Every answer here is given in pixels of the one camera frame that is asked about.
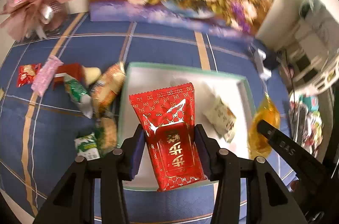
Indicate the small green white packet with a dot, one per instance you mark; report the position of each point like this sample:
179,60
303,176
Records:
86,146

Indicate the biscuit sticks clear packet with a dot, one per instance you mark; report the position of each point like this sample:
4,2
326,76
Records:
106,135

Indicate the clutter pile of items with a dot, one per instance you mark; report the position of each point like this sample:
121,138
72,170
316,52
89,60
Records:
306,122

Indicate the pink snack packet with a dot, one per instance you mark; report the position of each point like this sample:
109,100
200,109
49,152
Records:
45,75

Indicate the cream jelly cup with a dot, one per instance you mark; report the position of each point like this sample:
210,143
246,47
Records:
91,75

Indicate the green white snack packet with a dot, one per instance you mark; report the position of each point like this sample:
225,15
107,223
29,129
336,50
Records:
79,95

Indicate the red gold patterned snack packet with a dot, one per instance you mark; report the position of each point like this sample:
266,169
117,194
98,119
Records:
169,133

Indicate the small red peanut snack packet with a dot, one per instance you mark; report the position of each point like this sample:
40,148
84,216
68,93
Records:
27,73

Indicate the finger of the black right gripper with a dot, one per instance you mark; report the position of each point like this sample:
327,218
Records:
318,178

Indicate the orange jelly pouch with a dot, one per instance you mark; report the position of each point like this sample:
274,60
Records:
266,117

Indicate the white tray with green rim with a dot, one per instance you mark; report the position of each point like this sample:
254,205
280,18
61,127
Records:
233,89

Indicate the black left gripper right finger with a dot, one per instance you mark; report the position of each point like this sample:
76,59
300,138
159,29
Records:
267,198

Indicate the beige white snack packet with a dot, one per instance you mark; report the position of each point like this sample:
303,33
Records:
221,118

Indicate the white charger block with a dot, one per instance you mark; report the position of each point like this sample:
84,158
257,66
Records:
259,56

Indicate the red snack box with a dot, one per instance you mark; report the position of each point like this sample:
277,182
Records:
74,70

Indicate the white shelf unit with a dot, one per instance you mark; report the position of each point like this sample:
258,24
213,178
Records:
311,47

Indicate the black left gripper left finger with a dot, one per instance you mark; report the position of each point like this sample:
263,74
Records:
72,199

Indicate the orange cracker snack packet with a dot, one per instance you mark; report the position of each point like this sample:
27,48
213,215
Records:
107,87

